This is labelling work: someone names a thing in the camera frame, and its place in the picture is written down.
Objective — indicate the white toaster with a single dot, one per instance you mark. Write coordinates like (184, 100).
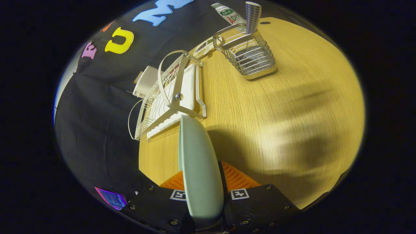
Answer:
(148, 81)

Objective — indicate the white sectioned tray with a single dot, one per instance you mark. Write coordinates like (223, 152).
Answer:
(206, 45)

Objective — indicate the toast slice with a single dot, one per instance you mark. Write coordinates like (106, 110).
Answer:
(138, 78)

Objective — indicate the pale green plate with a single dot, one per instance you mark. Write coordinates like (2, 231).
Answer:
(200, 169)

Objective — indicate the lit screen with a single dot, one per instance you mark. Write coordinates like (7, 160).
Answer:
(112, 197)

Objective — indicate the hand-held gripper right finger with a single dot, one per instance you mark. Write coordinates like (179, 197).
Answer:
(256, 208)

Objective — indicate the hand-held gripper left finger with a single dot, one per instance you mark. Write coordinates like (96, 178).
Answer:
(156, 208)

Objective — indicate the black backdrop cloth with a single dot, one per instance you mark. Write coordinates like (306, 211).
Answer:
(97, 130)

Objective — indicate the white drink bottle green label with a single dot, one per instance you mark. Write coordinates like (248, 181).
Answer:
(231, 16)

